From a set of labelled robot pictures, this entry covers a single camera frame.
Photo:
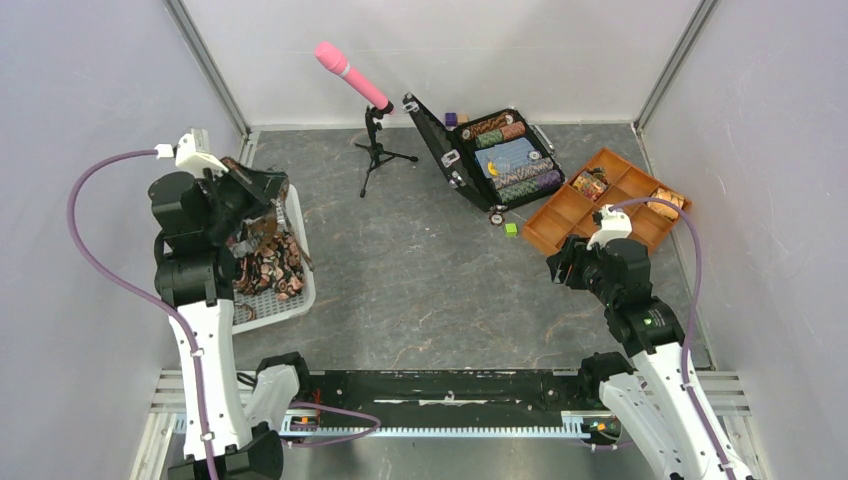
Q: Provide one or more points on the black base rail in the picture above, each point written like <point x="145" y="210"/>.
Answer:
<point x="448" y="400"/>

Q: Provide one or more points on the green cube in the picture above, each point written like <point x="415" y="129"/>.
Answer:
<point x="510" y="230"/>

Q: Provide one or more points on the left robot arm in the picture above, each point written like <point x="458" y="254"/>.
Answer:
<point x="226" y="438"/>

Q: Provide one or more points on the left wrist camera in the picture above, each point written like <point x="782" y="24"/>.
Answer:
<point x="192" y="154"/>

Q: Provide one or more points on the pink microphone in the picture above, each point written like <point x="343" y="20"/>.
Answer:
<point x="333" y="60"/>

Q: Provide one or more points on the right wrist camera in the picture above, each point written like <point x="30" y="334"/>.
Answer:
<point x="613" y="223"/>

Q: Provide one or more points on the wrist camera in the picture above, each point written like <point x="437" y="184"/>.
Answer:
<point x="613" y="223"/>
<point x="192" y="154"/>

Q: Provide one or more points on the rolled tan patterned tie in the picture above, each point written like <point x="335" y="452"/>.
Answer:
<point x="667" y="203"/>

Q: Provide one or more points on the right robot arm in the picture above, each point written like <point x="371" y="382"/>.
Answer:
<point x="650" y="386"/>

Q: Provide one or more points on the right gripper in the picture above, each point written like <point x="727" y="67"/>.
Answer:
<point x="573" y="250"/>

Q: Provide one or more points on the orange compartment tray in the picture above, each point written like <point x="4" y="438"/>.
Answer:
<point x="568" y="212"/>

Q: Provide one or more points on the rolled dark patterned tie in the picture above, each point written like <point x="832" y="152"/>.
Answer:
<point x="591" y="183"/>

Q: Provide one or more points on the loose poker chip stack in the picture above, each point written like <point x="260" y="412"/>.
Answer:
<point x="496" y="215"/>

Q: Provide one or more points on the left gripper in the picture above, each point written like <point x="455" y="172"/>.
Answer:
<point x="261" y="188"/>

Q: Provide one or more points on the black tripod stand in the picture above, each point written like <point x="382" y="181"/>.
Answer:
<point x="378" y="155"/>

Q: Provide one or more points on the black floral tie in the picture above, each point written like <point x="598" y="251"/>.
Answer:
<point x="267" y="259"/>

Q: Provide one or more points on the black poker chip case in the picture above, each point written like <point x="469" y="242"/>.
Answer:
<point x="497" y="162"/>

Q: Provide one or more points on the white plastic basket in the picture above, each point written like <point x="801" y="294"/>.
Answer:
<point x="265" y="309"/>

